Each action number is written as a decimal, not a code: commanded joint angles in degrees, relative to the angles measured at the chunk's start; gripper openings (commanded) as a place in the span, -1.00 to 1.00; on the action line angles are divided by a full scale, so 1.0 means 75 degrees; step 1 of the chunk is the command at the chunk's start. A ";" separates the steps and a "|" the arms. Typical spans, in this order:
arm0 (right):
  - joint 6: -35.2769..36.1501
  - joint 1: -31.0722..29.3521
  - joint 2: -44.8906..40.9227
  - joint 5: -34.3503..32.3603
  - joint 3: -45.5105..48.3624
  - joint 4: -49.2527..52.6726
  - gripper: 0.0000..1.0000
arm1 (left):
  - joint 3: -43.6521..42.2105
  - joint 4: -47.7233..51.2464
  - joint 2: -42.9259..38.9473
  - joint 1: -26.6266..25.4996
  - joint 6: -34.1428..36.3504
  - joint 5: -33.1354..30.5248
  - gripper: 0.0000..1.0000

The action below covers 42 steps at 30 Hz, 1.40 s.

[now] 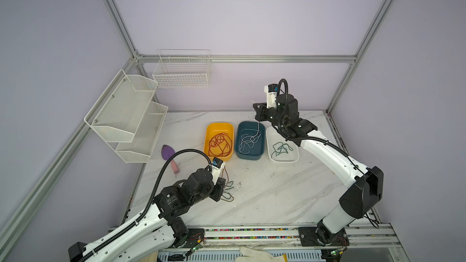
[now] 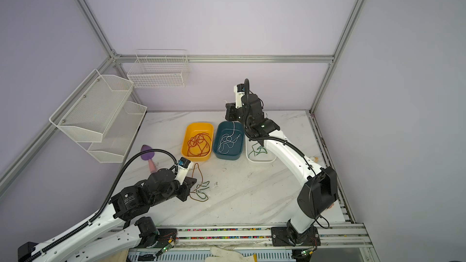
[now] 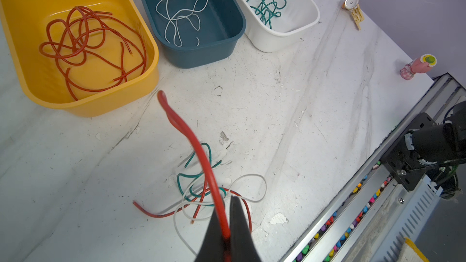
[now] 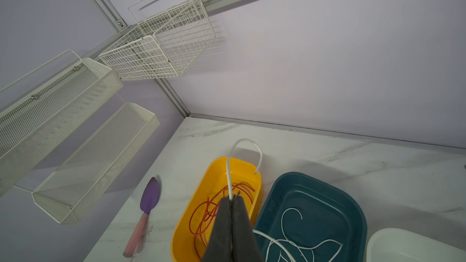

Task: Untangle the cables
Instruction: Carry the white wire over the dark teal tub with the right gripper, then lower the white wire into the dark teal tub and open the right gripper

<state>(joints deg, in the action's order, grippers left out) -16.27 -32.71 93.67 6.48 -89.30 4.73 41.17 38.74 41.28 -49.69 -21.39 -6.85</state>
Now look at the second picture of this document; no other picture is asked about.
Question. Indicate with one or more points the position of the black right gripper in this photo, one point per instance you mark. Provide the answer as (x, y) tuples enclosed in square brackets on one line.
[(230, 109)]

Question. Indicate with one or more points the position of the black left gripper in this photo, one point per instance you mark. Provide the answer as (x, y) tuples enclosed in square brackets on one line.
[(186, 185)]

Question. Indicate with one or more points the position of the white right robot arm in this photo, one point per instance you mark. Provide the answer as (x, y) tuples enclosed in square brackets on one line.
[(319, 184)]

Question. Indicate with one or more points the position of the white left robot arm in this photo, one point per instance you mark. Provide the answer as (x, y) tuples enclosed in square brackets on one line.
[(131, 202)]

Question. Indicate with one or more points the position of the teal plastic bin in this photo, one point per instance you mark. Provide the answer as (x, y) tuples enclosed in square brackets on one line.
[(228, 141)]

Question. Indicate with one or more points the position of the white plastic bin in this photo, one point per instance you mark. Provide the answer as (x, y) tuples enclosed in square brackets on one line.
[(256, 153)]

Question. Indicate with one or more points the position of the yellow plastic bin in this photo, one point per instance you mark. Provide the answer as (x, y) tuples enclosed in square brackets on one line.
[(198, 141)]

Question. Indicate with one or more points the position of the white work glove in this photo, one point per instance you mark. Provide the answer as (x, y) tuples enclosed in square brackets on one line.
[(222, 255)]

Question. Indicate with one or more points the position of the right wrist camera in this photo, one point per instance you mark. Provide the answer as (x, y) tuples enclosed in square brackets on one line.
[(239, 91)]

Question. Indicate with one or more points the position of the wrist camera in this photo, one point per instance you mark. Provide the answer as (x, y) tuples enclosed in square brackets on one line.
[(239, 91), (182, 168)]

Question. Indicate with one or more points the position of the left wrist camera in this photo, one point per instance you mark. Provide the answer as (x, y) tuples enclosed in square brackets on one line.
[(182, 168)]

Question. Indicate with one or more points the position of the purple pink-handled spatula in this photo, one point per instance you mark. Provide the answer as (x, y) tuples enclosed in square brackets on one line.
[(147, 156)]

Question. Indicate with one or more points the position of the white wire wall basket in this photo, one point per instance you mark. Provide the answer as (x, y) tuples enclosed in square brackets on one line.
[(160, 68)]

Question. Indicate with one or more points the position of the white mesh wall shelf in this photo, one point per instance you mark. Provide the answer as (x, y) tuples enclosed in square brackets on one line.
[(100, 117)]

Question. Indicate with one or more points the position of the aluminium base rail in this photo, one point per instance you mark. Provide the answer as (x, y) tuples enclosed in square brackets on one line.
[(266, 243)]

